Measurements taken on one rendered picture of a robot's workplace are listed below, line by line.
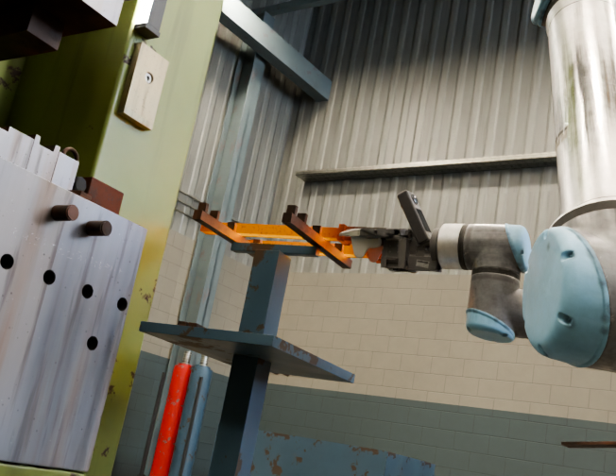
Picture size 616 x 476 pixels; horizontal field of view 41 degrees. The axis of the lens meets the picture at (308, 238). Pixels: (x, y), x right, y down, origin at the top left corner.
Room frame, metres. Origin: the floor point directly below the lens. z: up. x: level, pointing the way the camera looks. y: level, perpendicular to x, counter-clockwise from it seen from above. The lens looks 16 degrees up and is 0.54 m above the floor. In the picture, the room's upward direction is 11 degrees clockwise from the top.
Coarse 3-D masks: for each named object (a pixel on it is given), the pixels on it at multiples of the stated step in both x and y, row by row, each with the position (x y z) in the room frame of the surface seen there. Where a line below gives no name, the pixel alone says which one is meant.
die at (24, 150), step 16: (0, 128) 1.25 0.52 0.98; (0, 144) 1.26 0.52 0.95; (16, 144) 1.28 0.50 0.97; (32, 144) 1.31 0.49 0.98; (16, 160) 1.29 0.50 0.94; (32, 160) 1.31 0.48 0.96; (48, 160) 1.34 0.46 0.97; (64, 160) 1.37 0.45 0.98; (48, 176) 1.35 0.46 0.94; (64, 176) 1.37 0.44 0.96
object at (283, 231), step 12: (204, 228) 1.78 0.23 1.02; (240, 228) 1.74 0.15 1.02; (252, 228) 1.72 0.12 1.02; (264, 228) 1.71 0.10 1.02; (276, 228) 1.70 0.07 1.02; (288, 228) 1.68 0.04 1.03; (324, 228) 1.64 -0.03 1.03; (336, 228) 1.63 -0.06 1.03; (348, 228) 1.62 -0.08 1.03; (360, 228) 1.61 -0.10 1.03; (372, 228) 1.60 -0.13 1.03; (384, 228) 1.58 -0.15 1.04; (336, 240) 1.65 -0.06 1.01; (348, 240) 1.62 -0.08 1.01
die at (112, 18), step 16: (0, 0) 1.38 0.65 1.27; (16, 0) 1.37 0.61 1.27; (32, 0) 1.35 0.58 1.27; (48, 0) 1.34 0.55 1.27; (64, 0) 1.33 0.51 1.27; (80, 0) 1.32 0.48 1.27; (96, 0) 1.34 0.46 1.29; (112, 0) 1.37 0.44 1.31; (64, 16) 1.39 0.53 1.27; (80, 16) 1.38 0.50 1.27; (96, 16) 1.37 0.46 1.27; (112, 16) 1.38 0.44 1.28; (64, 32) 1.46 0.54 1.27; (80, 32) 1.44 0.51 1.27
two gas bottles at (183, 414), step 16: (176, 368) 8.89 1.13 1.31; (192, 368) 8.76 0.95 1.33; (208, 368) 8.76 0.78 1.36; (160, 384) 8.93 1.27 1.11; (176, 384) 8.86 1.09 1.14; (192, 384) 8.72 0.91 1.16; (208, 384) 8.76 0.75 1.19; (176, 400) 8.86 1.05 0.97; (192, 400) 8.70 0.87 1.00; (176, 416) 8.86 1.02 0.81; (192, 416) 8.59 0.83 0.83; (160, 432) 8.92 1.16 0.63; (176, 432) 8.88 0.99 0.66; (192, 432) 8.71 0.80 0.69; (160, 448) 8.87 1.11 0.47; (176, 448) 8.74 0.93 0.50; (192, 448) 8.73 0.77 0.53; (144, 464) 8.93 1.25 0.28; (160, 464) 8.86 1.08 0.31; (176, 464) 8.71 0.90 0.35; (192, 464) 8.78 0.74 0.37
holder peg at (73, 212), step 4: (72, 204) 1.28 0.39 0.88; (52, 208) 1.29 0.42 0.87; (56, 208) 1.29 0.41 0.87; (60, 208) 1.28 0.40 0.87; (64, 208) 1.28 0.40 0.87; (68, 208) 1.28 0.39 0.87; (72, 208) 1.28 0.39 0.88; (76, 208) 1.29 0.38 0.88; (52, 212) 1.29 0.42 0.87; (56, 212) 1.29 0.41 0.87; (60, 212) 1.28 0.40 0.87; (64, 212) 1.28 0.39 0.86; (68, 212) 1.28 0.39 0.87; (72, 212) 1.28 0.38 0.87; (76, 212) 1.29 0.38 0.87; (52, 216) 1.30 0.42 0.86; (56, 216) 1.29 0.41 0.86; (60, 216) 1.29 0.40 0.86; (64, 216) 1.28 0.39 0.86; (68, 216) 1.28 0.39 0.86; (72, 216) 1.28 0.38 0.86; (76, 216) 1.29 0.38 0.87; (56, 220) 1.30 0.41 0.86; (60, 220) 1.30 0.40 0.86; (64, 220) 1.29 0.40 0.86; (68, 220) 1.29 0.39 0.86; (72, 220) 1.29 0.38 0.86
